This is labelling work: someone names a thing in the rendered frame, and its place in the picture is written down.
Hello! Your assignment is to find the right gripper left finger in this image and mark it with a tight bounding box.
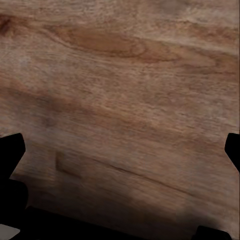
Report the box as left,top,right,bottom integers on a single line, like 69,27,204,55
0,133,26,193

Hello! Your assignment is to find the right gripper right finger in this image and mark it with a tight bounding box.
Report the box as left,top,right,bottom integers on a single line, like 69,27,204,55
224,132,240,172

